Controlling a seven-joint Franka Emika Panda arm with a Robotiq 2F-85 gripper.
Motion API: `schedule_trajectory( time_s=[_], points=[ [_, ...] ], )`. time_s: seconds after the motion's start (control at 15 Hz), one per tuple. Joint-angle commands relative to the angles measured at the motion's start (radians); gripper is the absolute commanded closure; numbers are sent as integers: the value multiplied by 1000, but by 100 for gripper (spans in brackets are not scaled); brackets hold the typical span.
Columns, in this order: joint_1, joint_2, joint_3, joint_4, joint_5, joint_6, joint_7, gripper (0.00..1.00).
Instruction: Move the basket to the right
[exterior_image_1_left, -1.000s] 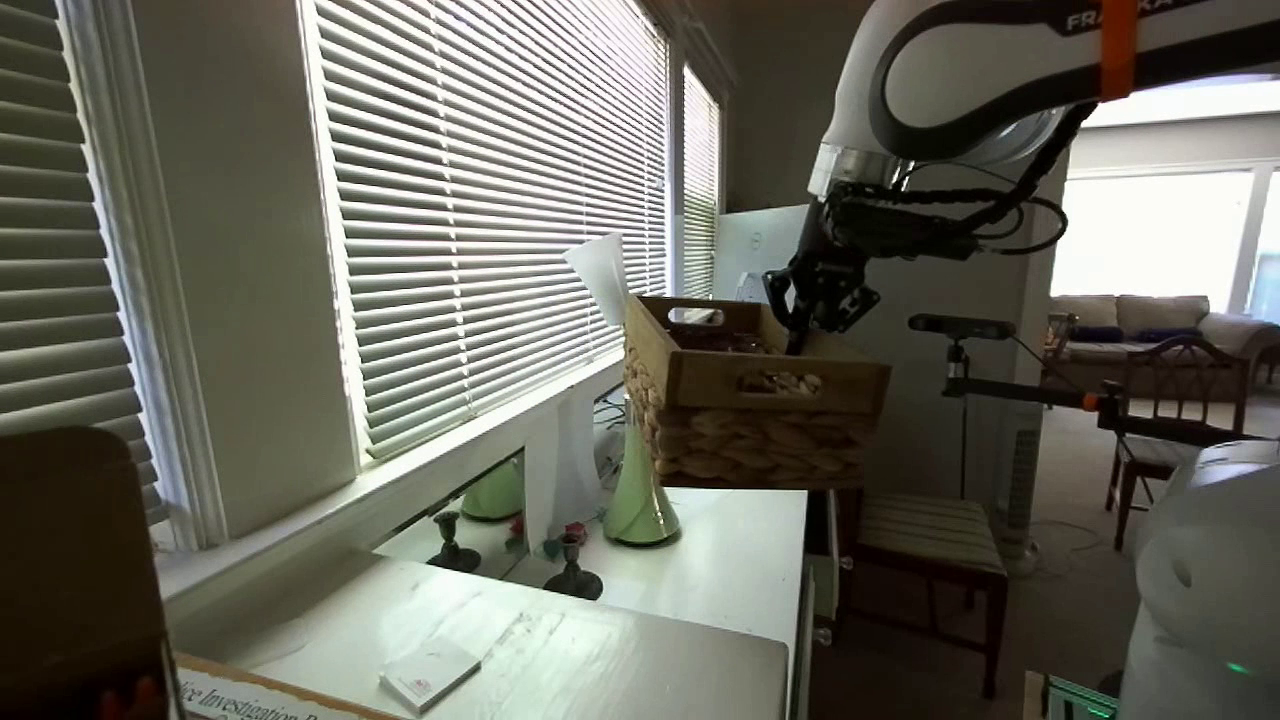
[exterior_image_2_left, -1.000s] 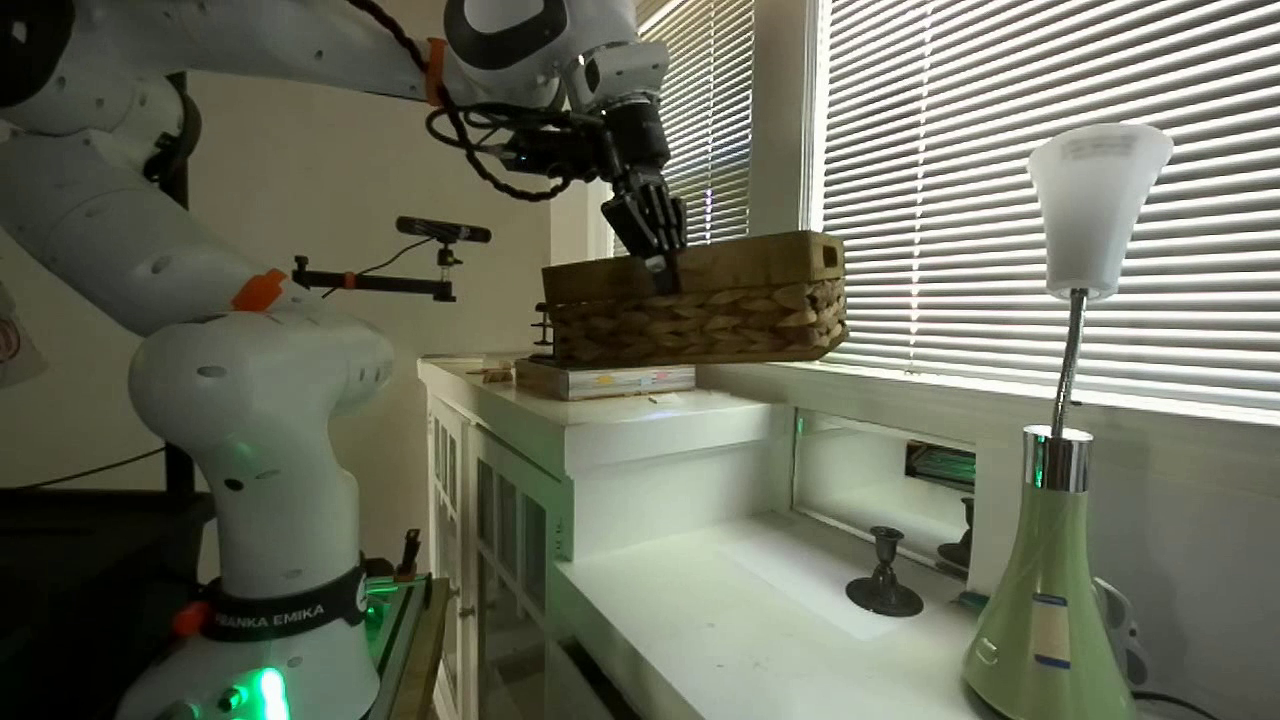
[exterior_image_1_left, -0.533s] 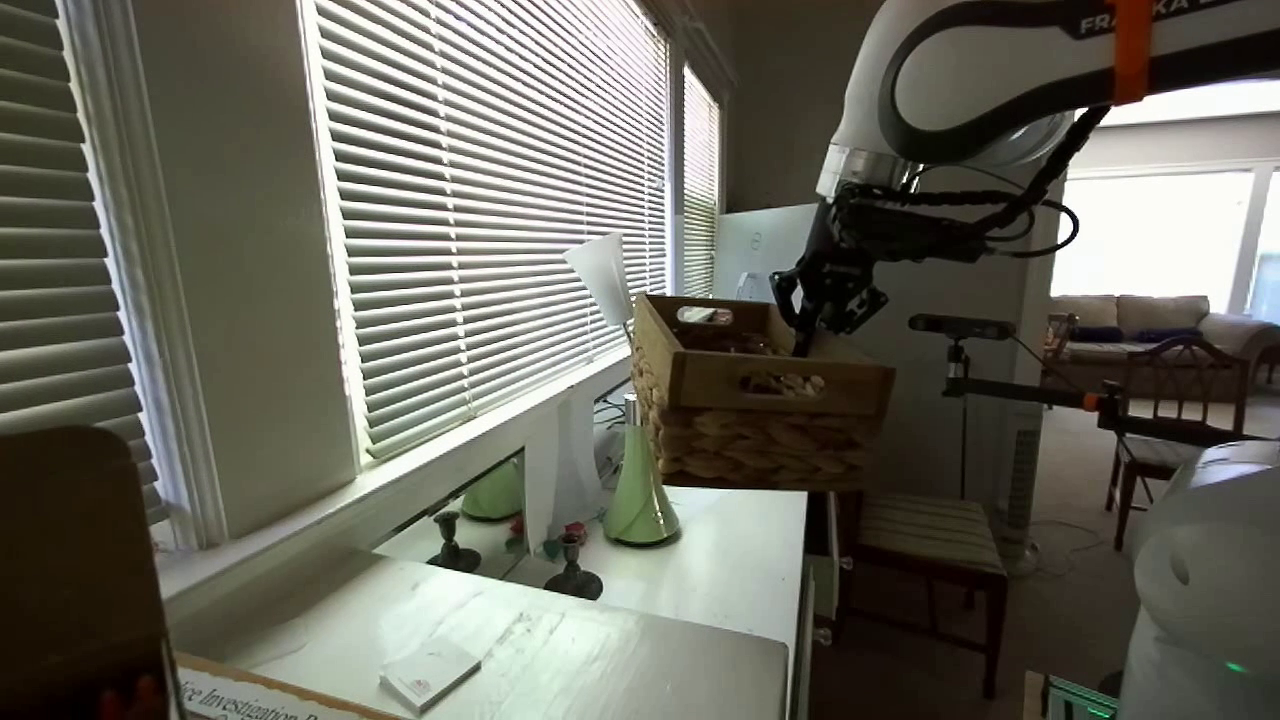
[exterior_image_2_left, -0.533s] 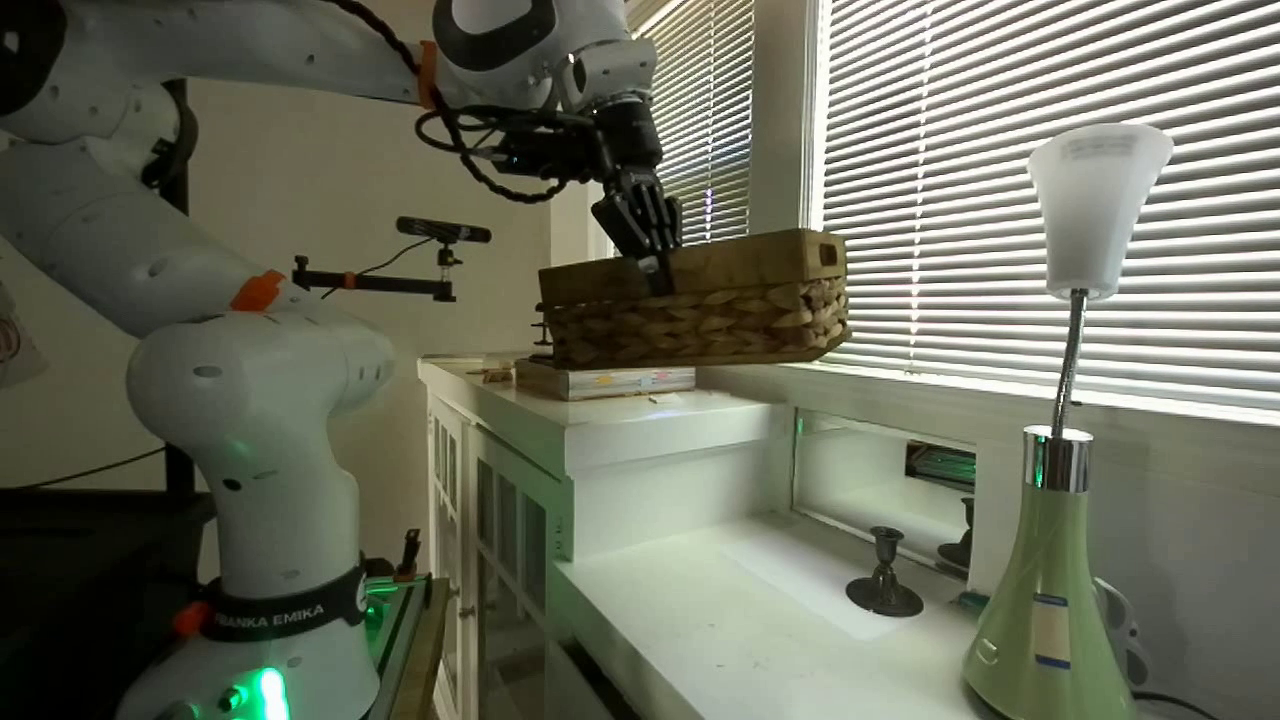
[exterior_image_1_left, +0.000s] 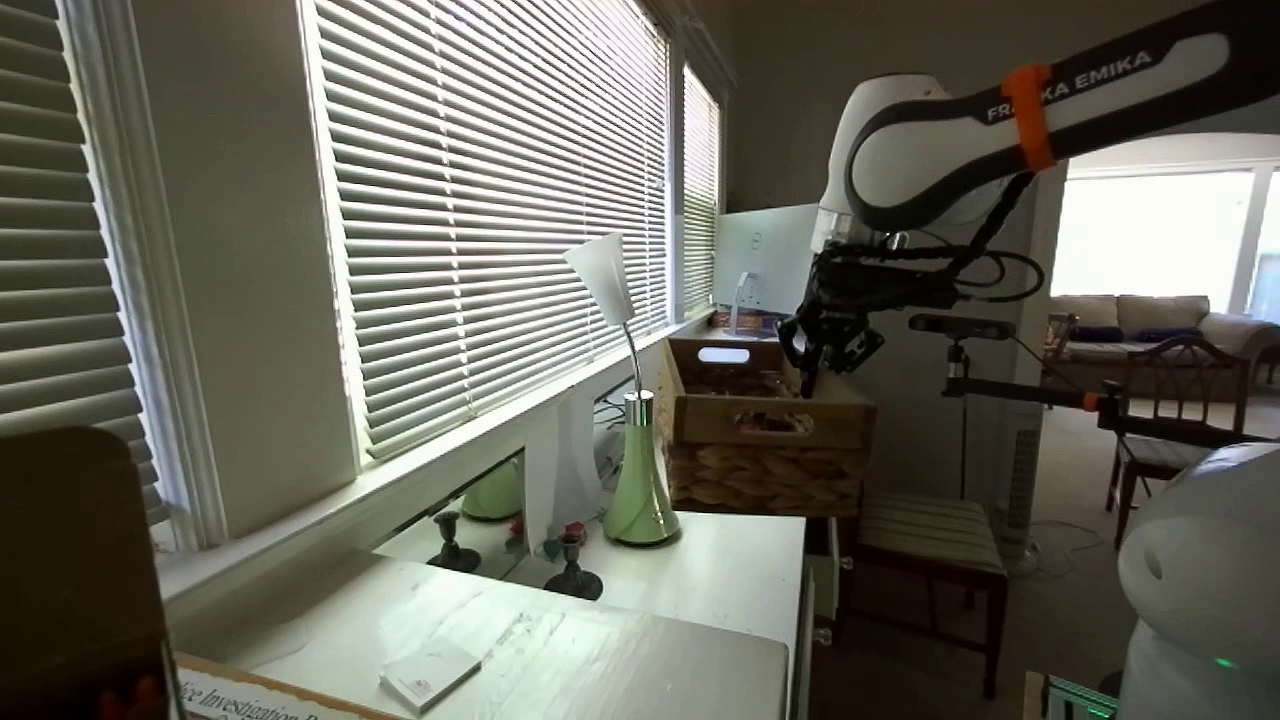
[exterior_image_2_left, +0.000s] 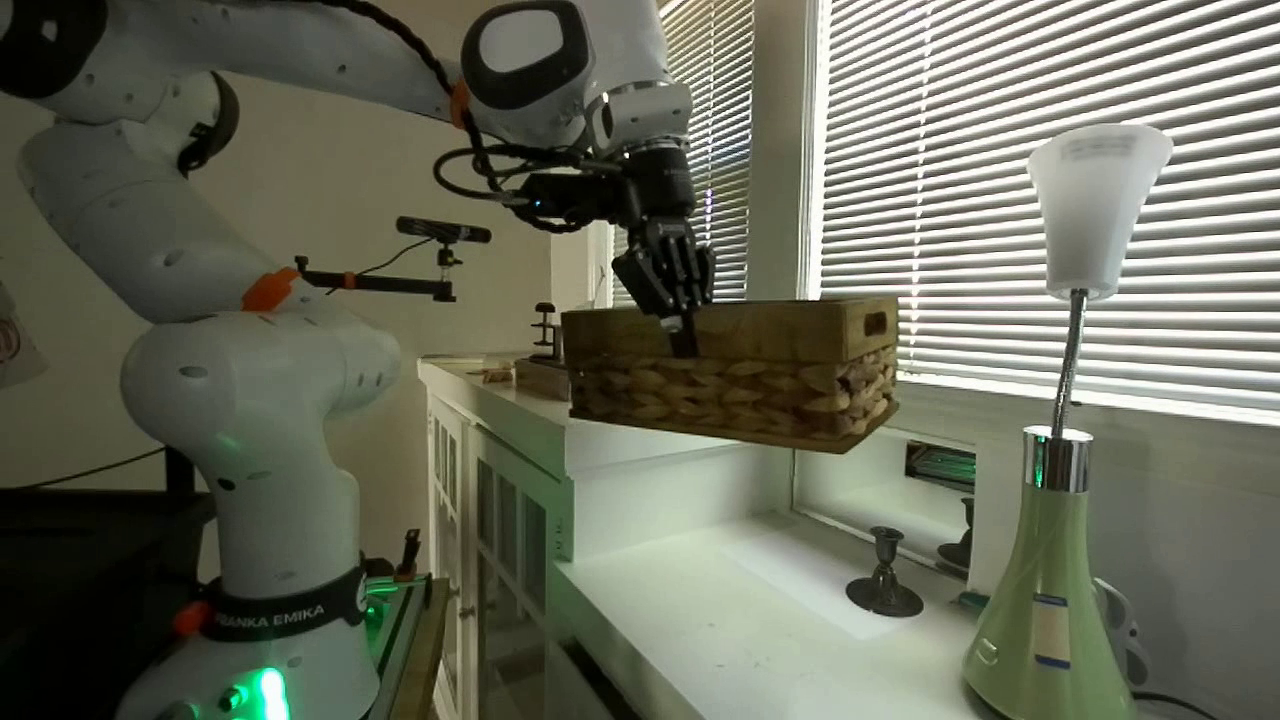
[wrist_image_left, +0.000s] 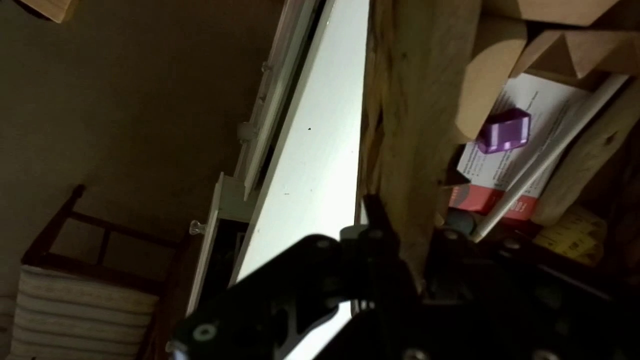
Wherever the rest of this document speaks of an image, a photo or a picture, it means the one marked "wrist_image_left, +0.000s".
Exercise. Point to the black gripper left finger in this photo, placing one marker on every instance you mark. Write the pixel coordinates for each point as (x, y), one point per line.
(380, 217)

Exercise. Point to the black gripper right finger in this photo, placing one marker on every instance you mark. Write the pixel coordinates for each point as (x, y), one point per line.
(448, 250)

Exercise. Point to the red and white box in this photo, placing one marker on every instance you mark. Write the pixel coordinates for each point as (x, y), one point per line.
(487, 170)

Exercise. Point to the yellow item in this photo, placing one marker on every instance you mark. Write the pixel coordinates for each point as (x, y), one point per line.
(573, 236)

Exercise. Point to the purple plastic block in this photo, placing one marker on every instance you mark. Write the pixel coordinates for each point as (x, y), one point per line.
(502, 130)

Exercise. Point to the white rod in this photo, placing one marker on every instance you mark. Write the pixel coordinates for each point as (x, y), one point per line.
(552, 156)

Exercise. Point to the glass cabinet knob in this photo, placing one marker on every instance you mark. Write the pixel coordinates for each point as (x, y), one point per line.
(264, 66)
(197, 227)
(247, 130)

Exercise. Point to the wooden plank block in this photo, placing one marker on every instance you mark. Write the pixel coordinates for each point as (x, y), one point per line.
(587, 161)

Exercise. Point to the wooden cylinder block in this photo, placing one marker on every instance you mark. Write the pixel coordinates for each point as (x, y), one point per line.
(487, 73)

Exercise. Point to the wooden triangular block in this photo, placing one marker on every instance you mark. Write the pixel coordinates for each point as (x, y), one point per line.
(587, 53)

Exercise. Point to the flat wooden block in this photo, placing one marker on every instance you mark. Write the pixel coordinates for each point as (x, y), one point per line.
(552, 11)

